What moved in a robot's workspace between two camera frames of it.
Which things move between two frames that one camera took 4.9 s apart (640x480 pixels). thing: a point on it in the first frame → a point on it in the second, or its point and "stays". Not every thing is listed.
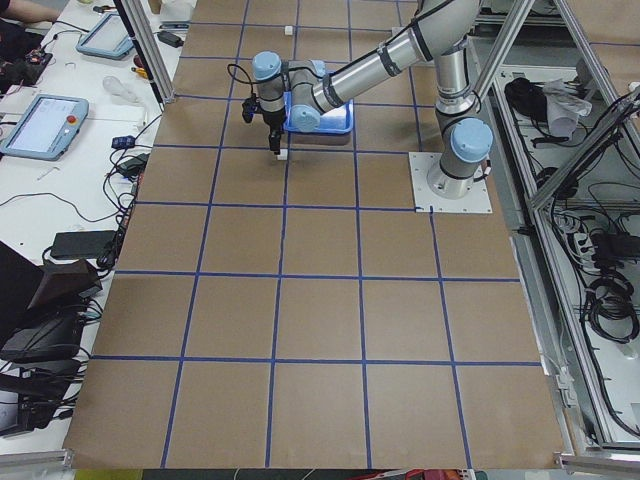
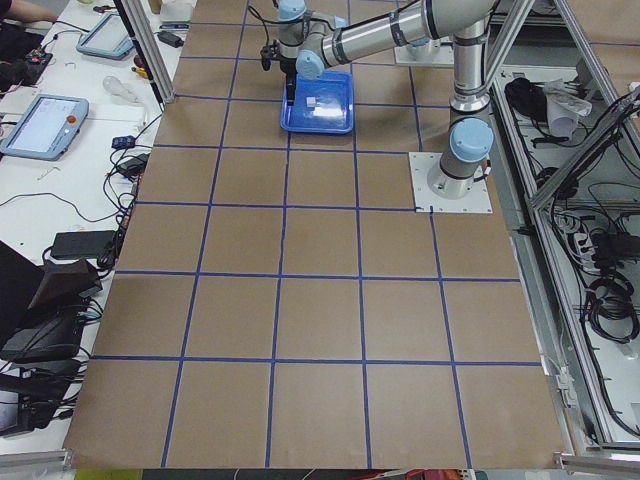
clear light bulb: (122, 89) stays
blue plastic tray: (305, 120) stays
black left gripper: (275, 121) → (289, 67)
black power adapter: (170, 38) stays
